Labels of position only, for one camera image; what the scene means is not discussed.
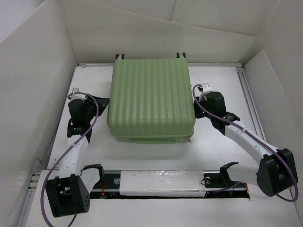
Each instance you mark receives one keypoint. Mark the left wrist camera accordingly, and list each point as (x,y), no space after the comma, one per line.
(76,94)

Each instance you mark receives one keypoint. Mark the black metal base rail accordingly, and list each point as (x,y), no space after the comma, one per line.
(216,188)

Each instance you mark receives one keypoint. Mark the white foam base cover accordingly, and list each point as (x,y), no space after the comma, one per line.
(159,183)

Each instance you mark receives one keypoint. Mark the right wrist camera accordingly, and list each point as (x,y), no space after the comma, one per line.
(205,88)

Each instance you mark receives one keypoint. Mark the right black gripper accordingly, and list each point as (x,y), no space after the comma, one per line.
(197,115)

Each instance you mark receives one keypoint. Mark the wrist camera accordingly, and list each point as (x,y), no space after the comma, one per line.
(205,88)
(76,94)

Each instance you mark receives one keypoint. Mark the green suitcase blue lining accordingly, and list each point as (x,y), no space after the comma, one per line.
(151,100)

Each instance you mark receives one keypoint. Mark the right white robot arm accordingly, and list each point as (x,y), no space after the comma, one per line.
(276,171)

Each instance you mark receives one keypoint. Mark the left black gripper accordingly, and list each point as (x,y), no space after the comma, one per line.
(103,102)

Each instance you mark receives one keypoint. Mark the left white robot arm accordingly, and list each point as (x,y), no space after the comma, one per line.
(68,193)

